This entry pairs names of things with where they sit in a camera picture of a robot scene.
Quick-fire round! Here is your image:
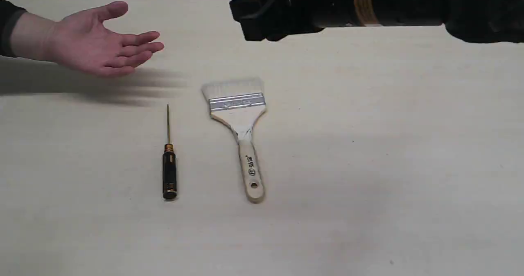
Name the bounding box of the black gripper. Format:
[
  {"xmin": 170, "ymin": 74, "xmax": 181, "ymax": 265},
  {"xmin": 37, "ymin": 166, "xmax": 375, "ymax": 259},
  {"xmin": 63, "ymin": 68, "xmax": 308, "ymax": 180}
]
[{"xmin": 229, "ymin": 0, "xmax": 323, "ymax": 42}]

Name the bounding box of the wide wooden paint brush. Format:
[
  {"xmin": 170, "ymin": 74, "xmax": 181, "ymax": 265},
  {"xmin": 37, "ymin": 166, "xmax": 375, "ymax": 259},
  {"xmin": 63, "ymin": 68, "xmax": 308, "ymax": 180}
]
[{"xmin": 201, "ymin": 78, "xmax": 267, "ymax": 204}]

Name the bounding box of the forearm with dark sleeve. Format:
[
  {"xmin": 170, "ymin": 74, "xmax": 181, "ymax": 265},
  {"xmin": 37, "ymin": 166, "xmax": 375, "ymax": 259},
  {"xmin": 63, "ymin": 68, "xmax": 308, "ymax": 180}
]
[{"xmin": 0, "ymin": 0, "xmax": 56, "ymax": 61}]

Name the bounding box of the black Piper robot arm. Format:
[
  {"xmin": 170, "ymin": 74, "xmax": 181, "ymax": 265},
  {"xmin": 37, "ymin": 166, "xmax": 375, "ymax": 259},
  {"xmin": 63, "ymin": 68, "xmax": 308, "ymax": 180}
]
[{"xmin": 229, "ymin": 0, "xmax": 524, "ymax": 43}]

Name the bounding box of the open human hand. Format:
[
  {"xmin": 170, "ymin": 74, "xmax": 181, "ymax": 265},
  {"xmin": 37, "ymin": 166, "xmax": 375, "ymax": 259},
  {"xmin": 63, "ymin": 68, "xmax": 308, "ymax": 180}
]
[{"xmin": 42, "ymin": 0, "xmax": 165, "ymax": 78}]

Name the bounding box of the black gold handled screwdriver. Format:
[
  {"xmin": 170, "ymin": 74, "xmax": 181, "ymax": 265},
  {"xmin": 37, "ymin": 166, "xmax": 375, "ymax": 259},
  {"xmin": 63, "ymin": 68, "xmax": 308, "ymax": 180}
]
[{"xmin": 162, "ymin": 104, "xmax": 178, "ymax": 201}]

